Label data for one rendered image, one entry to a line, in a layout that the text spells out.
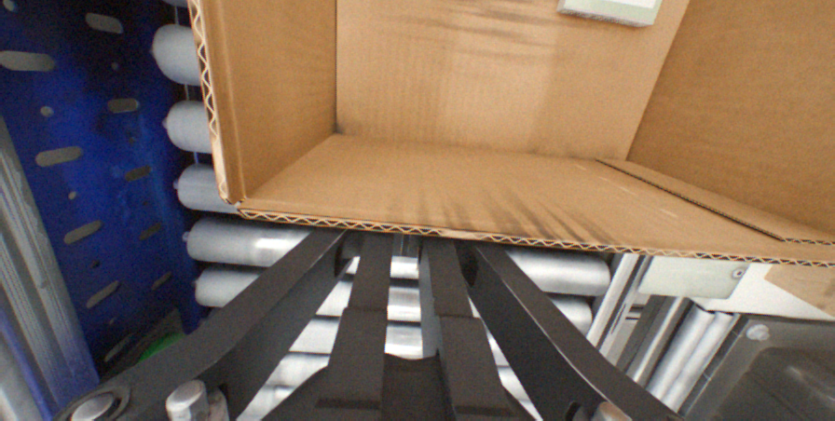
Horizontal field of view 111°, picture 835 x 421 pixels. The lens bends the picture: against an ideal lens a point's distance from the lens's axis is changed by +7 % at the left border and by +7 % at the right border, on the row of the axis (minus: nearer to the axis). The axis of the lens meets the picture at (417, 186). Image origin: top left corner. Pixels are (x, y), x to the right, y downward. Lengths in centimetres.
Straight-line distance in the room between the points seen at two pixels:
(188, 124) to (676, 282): 55
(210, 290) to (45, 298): 15
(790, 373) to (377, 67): 59
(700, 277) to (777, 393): 19
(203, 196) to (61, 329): 13
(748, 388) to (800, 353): 8
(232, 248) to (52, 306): 12
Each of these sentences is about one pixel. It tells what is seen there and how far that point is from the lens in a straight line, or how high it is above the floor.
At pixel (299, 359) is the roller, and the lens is 48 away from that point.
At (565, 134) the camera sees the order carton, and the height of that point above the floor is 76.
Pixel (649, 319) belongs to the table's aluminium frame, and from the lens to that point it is 60.
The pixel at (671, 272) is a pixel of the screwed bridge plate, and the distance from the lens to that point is 46.
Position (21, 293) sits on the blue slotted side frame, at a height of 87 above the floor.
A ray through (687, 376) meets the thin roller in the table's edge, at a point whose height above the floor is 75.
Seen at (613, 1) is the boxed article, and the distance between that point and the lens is 30.
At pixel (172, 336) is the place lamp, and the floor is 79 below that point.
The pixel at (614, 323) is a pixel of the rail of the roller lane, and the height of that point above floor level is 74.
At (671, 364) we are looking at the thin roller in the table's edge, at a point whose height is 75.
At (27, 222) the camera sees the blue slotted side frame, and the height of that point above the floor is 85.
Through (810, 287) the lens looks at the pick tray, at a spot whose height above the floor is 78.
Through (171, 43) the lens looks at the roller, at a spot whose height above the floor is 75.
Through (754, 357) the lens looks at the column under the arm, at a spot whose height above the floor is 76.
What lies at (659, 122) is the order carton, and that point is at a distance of 33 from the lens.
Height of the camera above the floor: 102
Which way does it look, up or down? 69 degrees down
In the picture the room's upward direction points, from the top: 174 degrees clockwise
